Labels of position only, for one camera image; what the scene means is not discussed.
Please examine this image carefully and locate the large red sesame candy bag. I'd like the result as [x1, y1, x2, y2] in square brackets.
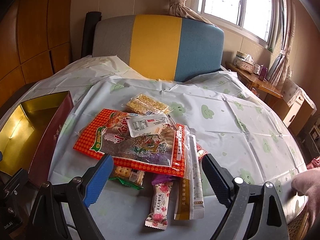
[73, 109, 188, 178]

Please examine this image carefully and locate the small white snack packet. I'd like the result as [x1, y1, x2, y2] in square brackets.
[127, 113, 177, 138]

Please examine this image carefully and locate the clear puffed rice cake pack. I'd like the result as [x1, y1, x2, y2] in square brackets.
[126, 94, 172, 115]

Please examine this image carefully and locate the person's hand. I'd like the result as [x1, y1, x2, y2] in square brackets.
[291, 167, 320, 226]

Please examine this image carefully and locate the green cracker sandwich pack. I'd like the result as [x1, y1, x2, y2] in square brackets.
[109, 166, 145, 190]

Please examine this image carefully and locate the red patterned candy bar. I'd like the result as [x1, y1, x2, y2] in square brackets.
[196, 144, 208, 160]

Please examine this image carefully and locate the white gold stick sachet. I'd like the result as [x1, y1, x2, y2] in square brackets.
[174, 134, 205, 220]

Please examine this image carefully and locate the purple snack packet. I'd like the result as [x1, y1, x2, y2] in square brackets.
[151, 174, 176, 186]

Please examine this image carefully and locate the pink floral snack bar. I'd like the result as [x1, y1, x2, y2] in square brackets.
[145, 181, 173, 230]

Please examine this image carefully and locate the red gold gift box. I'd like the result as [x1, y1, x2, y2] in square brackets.
[1, 90, 74, 187]

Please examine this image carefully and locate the wicker chair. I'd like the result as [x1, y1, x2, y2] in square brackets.
[288, 209, 309, 240]

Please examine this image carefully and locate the pink bedding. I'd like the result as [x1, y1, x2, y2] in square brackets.
[306, 157, 320, 170]

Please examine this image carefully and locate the wooden side desk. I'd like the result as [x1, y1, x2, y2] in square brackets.
[225, 61, 283, 108]

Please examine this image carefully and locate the purple small box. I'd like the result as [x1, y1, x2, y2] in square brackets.
[258, 65, 268, 81]

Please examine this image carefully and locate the patterned tissue box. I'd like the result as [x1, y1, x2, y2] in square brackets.
[234, 54, 254, 74]

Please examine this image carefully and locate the grey yellow blue chair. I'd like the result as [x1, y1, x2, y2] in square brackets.
[93, 15, 224, 82]

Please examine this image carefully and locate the window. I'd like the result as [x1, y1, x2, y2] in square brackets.
[191, 0, 280, 51]

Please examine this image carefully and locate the wooden wall cabinet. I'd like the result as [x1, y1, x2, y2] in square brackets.
[1, 0, 72, 105]

